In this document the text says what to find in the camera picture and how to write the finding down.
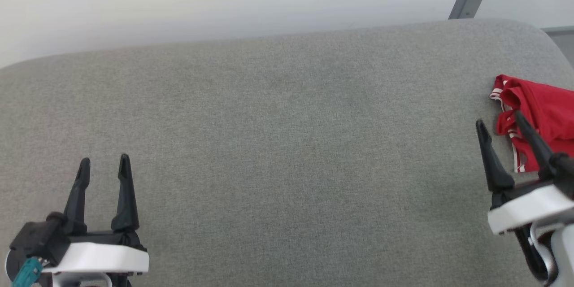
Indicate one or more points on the grey metal mounting plate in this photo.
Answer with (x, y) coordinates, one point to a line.
(474, 3)

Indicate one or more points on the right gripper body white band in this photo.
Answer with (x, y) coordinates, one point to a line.
(529, 208)

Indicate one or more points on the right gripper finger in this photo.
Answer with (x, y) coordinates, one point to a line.
(536, 143)
(493, 161)

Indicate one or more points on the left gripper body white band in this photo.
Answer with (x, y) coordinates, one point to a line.
(98, 255)

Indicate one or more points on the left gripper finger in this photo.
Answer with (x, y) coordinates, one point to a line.
(125, 197)
(77, 197)

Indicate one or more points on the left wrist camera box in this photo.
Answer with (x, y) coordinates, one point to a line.
(38, 242)

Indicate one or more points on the red and white shirt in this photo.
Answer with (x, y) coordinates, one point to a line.
(551, 107)

